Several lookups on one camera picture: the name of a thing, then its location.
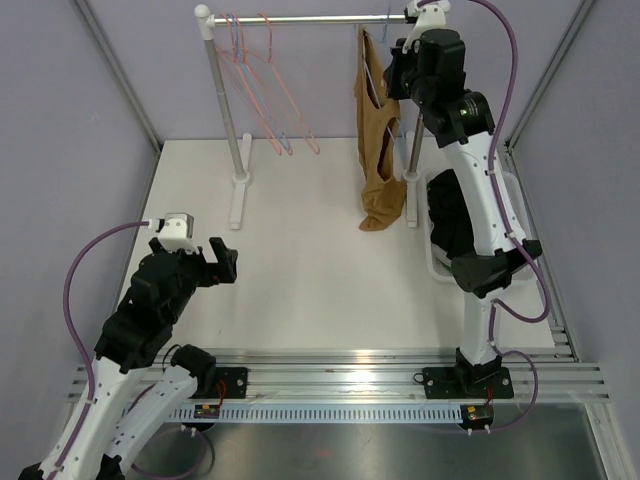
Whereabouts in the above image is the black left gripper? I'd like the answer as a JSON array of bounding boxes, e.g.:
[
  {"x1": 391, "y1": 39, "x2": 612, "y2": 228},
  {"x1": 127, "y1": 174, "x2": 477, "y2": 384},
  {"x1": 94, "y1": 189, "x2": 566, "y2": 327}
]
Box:
[{"x1": 164, "y1": 236, "x2": 237, "y2": 324}]

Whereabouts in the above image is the blue hanger with brown top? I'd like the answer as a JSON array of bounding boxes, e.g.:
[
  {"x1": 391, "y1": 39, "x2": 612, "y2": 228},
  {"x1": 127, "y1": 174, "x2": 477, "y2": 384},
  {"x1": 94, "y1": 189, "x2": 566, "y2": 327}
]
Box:
[{"x1": 358, "y1": 5, "x2": 406, "y2": 148}]

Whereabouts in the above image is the brown tank top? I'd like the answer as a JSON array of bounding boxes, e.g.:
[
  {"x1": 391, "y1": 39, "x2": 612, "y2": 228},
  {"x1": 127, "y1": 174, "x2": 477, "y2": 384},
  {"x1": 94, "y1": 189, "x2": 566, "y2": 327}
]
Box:
[{"x1": 353, "y1": 26, "x2": 407, "y2": 232}]

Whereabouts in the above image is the pink hanger with black top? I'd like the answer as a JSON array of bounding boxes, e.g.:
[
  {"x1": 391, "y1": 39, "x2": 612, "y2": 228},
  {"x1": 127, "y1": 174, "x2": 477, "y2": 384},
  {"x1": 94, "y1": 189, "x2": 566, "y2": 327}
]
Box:
[{"x1": 255, "y1": 12, "x2": 321, "y2": 155}]

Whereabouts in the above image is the pink wire hanger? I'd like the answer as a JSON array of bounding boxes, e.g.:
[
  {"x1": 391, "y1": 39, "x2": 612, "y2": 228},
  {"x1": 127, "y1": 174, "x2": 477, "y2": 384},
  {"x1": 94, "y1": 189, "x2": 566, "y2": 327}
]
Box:
[{"x1": 230, "y1": 13, "x2": 294, "y2": 157}]

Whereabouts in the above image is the black tank top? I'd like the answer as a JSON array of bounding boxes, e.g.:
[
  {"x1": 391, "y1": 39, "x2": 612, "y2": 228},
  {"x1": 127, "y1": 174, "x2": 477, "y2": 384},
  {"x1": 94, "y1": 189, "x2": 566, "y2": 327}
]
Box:
[{"x1": 426, "y1": 169, "x2": 474, "y2": 261}]

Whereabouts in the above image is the pink hanger with grey top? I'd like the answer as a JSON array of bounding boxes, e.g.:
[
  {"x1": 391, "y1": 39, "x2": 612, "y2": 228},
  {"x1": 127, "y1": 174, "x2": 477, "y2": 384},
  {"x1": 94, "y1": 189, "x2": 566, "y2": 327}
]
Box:
[{"x1": 219, "y1": 14, "x2": 286, "y2": 155}]

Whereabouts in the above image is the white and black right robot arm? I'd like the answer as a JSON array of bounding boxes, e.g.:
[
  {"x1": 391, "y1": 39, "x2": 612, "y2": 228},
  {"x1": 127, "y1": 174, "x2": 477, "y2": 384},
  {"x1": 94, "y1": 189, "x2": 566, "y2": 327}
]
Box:
[{"x1": 384, "y1": 27, "x2": 542, "y2": 400}]

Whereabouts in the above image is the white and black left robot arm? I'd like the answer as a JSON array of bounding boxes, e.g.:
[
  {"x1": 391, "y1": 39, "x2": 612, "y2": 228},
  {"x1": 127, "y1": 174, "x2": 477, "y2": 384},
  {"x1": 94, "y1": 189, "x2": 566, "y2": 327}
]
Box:
[{"x1": 20, "y1": 237, "x2": 238, "y2": 479}]

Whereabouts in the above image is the white plastic basket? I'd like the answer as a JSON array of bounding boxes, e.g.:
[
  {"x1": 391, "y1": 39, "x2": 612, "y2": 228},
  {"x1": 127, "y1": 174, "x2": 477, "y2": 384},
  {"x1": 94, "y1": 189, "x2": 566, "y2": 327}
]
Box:
[{"x1": 419, "y1": 172, "x2": 532, "y2": 285}]

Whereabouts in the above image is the white and metal clothes rack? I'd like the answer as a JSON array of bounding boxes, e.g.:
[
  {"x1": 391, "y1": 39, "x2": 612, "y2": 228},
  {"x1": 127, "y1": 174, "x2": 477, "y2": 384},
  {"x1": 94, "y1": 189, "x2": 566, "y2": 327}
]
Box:
[{"x1": 194, "y1": 4, "x2": 423, "y2": 230}]

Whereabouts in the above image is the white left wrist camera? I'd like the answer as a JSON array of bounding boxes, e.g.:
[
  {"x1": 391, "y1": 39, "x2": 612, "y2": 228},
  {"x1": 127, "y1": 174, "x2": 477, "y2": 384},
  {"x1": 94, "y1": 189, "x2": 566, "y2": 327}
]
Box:
[{"x1": 146, "y1": 213, "x2": 198, "y2": 255}]

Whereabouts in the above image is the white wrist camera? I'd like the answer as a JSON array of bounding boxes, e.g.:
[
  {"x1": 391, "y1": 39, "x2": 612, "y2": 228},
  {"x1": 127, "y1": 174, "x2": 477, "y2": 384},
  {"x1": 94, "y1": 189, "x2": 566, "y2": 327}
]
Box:
[
  {"x1": 402, "y1": 1, "x2": 451, "y2": 54},
  {"x1": 146, "y1": 213, "x2": 198, "y2": 255}
]

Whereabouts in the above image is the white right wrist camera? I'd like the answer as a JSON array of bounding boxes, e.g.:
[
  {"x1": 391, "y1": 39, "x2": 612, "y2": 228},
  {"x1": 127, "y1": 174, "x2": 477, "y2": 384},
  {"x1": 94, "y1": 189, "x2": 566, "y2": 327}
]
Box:
[{"x1": 402, "y1": 1, "x2": 451, "y2": 54}]

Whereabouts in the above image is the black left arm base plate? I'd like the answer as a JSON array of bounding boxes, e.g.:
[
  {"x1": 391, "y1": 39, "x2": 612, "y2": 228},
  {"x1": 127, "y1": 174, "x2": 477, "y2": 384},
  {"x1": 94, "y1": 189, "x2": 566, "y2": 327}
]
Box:
[{"x1": 194, "y1": 367, "x2": 249, "y2": 400}]

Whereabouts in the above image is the white slotted cable duct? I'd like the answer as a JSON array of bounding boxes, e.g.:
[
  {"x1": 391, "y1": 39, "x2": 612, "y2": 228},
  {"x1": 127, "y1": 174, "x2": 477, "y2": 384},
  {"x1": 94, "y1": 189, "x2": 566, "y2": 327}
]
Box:
[{"x1": 167, "y1": 404, "x2": 462, "y2": 424}]

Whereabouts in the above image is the right aluminium frame post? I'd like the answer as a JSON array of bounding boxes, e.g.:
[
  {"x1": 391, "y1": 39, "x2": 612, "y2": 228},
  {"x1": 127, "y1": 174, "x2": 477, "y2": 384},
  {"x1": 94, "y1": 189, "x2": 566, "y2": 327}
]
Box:
[{"x1": 505, "y1": 0, "x2": 597, "y2": 154}]

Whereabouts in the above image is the aluminium frame post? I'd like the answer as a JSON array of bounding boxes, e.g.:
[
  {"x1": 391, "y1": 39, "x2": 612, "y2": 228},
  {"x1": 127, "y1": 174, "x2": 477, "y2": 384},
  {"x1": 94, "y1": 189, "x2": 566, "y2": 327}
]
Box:
[
  {"x1": 70, "y1": 0, "x2": 163, "y2": 155},
  {"x1": 505, "y1": 0, "x2": 597, "y2": 154}
]

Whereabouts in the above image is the left aluminium frame post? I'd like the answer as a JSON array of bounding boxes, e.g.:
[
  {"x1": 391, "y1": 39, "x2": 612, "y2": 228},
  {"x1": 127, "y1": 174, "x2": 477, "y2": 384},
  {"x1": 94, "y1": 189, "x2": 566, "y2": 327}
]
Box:
[{"x1": 70, "y1": 0, "x2": 163, "y2": 155}]

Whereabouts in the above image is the aluminium mounting rail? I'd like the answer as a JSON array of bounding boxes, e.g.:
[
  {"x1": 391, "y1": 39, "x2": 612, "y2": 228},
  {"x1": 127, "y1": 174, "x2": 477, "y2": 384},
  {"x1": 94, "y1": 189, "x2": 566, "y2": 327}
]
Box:
[{"x1": 67, "y1": 324, "x2": 612, "y2": 404}]

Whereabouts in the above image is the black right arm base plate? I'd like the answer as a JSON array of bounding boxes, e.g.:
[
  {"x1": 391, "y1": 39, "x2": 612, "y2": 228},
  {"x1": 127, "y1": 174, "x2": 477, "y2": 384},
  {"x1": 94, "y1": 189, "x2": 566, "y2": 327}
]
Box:
[{"x1": 412, "y1": 367, "x2": 515, "y2": 400}]

